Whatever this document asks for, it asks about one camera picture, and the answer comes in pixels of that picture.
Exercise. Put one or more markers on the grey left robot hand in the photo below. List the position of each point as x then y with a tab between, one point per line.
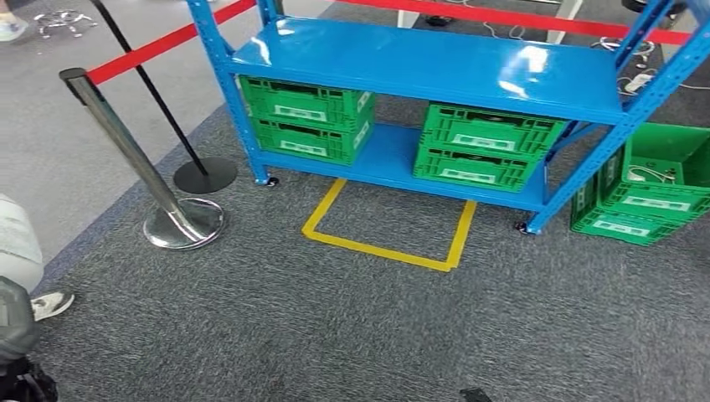
16	308

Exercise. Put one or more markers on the white curved plastic part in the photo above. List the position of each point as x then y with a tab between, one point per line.
19	244

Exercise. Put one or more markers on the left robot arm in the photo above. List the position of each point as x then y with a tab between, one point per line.
19	377

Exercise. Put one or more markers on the blue metal shelf rack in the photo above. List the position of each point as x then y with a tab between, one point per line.
432	61

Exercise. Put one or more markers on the chrome swivel chair base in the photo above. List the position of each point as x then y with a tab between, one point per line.
64	23

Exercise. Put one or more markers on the yellow floor tape square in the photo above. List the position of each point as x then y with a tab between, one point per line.
383	251

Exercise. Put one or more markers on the white power strip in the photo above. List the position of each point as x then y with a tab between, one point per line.
639	82

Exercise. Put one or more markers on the chrome stanchion post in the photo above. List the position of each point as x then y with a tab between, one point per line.
122	144

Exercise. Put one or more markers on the black stanchion post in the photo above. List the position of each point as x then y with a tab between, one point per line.
205	175

